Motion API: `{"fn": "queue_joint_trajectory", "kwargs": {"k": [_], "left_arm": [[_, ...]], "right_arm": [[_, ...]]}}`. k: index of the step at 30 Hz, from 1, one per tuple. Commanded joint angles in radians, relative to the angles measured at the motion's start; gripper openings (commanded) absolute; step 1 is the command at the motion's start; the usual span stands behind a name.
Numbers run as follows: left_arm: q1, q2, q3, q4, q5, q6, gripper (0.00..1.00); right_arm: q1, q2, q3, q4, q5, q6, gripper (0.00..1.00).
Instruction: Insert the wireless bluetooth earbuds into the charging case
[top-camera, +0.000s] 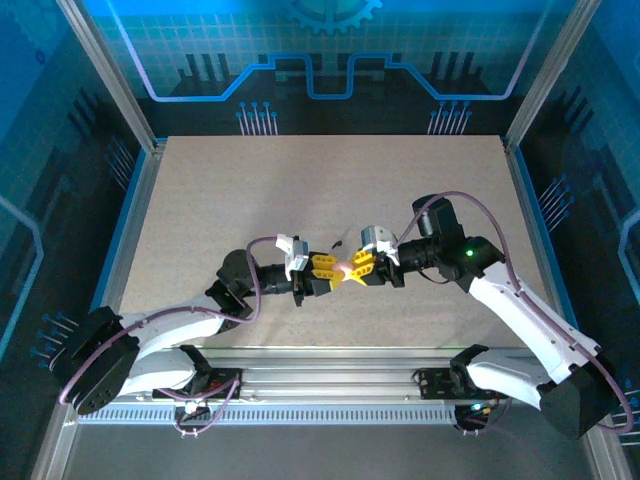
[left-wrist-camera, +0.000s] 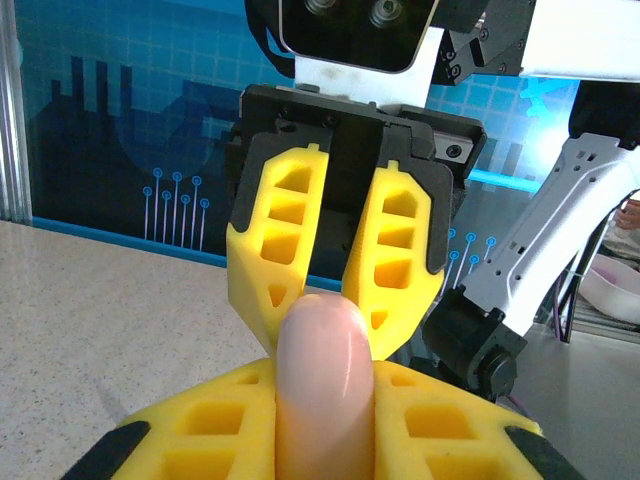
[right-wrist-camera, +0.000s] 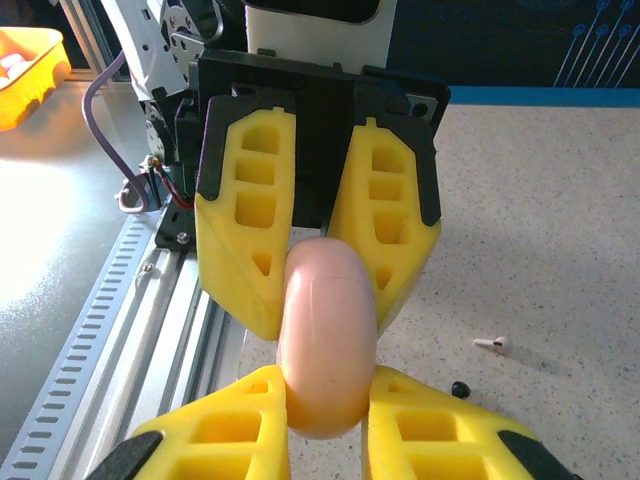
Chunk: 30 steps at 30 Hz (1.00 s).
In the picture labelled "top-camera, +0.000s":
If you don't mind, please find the aluminium base beam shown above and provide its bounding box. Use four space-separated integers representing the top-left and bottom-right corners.
99 343 551 409

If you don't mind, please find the aluminium table side rail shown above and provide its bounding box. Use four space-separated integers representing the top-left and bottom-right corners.
102 139 169 314
501 138 576 331

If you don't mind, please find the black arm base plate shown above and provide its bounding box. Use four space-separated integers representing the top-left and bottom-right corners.
152 367 245 401
417 367 504 401

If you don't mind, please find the slotted white cable duct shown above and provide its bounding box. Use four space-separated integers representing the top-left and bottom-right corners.
77 405 466 427

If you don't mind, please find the aluminium frame post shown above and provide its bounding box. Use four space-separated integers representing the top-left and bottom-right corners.
501 0 601 154
55 0 167 152

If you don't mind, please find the aluminium frame bar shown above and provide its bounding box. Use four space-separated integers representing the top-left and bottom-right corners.
582 427 634 480
29 417 84 480

